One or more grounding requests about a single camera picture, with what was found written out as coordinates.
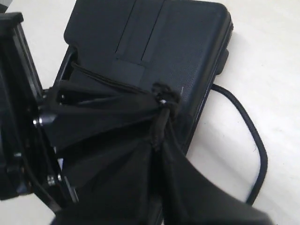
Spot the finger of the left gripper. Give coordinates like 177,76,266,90
44,81,157,113
45,107,158,151

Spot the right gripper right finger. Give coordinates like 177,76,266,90
161,123,273,225

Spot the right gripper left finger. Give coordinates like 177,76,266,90
51,140,162,225

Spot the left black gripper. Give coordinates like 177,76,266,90
0,13,78,202

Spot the black braided rope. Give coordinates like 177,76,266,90
70,61,268,208

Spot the black plastic carry case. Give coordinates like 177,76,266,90
50,0,235,225

